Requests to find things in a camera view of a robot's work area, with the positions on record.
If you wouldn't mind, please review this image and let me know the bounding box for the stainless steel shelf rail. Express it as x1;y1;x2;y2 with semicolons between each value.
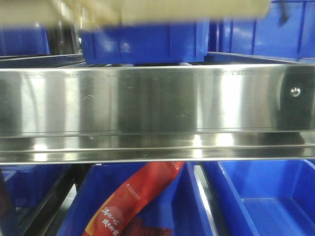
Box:
0;64;315;164

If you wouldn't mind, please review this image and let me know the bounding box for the blue bin upper right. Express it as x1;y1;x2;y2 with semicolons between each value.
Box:
208;0;315;59

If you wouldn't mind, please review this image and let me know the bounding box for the blue bin lower right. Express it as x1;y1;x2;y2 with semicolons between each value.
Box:
203;159;315;236

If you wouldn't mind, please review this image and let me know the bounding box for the blue bin lower left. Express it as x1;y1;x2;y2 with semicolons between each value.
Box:
0;164;70;207

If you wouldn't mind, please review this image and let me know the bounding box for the black shelf frame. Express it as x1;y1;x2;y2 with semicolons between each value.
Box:
0;164;90;236

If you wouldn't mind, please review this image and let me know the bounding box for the blue bin upper middle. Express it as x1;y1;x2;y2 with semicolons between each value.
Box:
80;20;209;64

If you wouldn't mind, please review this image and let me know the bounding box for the red snack bag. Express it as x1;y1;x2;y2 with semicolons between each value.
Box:
83;161;184;236

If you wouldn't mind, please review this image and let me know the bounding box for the steel rail bolt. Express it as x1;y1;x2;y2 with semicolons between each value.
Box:
290;87;301;97

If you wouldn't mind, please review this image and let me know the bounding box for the blue bin with snack bag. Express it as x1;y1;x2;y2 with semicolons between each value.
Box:
57;163;212;236

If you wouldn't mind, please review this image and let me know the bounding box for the blue bin upper left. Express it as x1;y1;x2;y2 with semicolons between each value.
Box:
0;24;51;56

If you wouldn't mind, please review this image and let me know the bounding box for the brown cardboard carton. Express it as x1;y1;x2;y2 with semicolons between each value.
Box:
0;0;271;30

